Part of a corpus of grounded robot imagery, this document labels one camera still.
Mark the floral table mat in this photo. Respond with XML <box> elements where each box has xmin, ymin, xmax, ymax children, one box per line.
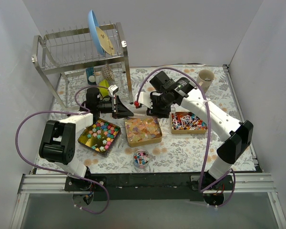
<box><xmin>35</xmin><ymin>65</ymin><xmax>257</xmax><ymax>174</ymax></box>

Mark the clear round candy jar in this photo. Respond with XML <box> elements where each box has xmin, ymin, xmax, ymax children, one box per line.
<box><xmin>133</xmin><ymin>150</ymin><xmax>149</xmax><ymax>169</ymax></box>

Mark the beige ceramic mug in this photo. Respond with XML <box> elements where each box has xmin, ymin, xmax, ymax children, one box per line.
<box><xmin>197</xmin><ymin>69</ymin><xmax>215</xmax><ymax>93</ymax></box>

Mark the gold tin of gummy candies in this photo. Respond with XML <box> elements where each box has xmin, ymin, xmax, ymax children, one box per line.
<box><xmin>124</xmin><ymin>115</ymin><xmax>163</xmax><ymax>147</ymax></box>

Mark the blue plate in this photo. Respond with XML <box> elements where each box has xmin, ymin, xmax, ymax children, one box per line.
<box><xmin>88</xmin><ymin>10</ymin><xmax>105</xmax><ymax>56</ymax></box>

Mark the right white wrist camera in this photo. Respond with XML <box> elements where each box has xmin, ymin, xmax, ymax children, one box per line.
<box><xmin>133</xmin><ymin>92</ymin><xmax>153</xmax><ymax>109</ymax></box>

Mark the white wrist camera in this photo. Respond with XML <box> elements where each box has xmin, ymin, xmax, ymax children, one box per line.
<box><xmin>133</xmin><ymin>92</ymin><xmax>153</xmax><ymax>109</ymax></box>
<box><xmin>108</xmin><ymin>84</ymin><xmax>119</xmax><ymax>97</ymax></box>

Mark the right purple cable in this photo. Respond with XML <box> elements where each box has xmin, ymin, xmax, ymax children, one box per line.
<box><xmin>134</xmin><ymin>67</ymin><xmax>236</xmax><ymax>208</ymax></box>

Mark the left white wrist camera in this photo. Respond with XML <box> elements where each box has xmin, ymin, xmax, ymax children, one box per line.
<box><xmin>108</xmin><ymin>84</ymin><xmax>119</xmax><ymax>97</ymax></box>

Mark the patterned ceramic cup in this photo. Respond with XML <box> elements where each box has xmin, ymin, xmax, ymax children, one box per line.
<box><xmin>101</xmin><ymin>64</ymin><xmax>114</xmax><ymax>81</ymax></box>

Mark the aluminium frame rail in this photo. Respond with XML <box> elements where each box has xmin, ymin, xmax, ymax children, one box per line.
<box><xmin>10</xmin><ymin>172</ymin><xmax>286</xmax><ymax>229</ymax></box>

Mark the lime green bowl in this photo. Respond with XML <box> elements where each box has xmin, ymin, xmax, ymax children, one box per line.
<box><xmin>98</xmin><ymin>79</ymin><xmax>109</xmax><ymax>97</ymax></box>

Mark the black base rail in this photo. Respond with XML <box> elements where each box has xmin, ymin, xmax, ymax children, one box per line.
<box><xmin>64</xmin><ymin>172</ymin><xmax>233</xmax><ymax>201</ymax></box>

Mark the steel dish rack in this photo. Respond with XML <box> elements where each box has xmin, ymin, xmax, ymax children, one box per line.
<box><xmin>31</xmin><ymin>22</ymin><xmax>133</xmax><ymax>111</ymax></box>

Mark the gold tin of star candies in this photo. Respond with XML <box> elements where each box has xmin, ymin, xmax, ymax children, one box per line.
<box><xmin>78</xmin><ymin>118</ymin><xmax>121</xmax><ymax>157</ymax></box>

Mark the gold tin of lollipops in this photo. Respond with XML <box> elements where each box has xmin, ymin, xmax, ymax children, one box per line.
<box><xmin>170</xmin><ymin>112</ymin><xmax>208</xmax><ymax>134</ymax></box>

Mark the blue white mug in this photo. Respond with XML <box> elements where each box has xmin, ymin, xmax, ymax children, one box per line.
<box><xmin>85</xmin><ymin>67</ymin><xmax>96</xmax><ymax>85</ymax></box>

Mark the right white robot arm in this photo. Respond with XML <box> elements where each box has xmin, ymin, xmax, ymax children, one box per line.
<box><xmin>135</xmin><ymin>67</ymin><xmax>254</xmax><ymax>192</ymax></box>

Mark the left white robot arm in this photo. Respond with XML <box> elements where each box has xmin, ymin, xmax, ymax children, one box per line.
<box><xmin>39</xmin><ymin>85</ymin><xmax>133</xmax><ymax>191</ymax></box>

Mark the cream floral plate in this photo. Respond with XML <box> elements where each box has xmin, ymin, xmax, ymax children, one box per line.
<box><xmin>95</xmin><ymin>27</ymin><xmax>115</xmax><ymax>55</ymax></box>

